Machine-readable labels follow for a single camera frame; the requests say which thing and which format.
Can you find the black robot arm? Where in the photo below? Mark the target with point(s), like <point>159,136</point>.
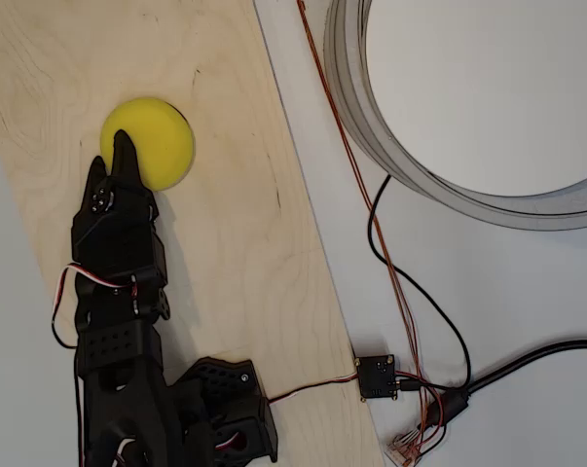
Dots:
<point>113,340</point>

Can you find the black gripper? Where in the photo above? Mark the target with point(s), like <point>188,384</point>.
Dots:
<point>109,225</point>

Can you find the light plywood board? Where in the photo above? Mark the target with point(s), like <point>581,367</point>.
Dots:
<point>225,243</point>

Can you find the yellow round sponge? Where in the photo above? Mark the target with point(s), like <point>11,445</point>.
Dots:
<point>161,141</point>

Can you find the black motor controller board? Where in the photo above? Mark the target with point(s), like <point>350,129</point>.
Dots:
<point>377,377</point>

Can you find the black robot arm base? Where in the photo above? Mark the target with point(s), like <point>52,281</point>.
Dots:
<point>230,384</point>

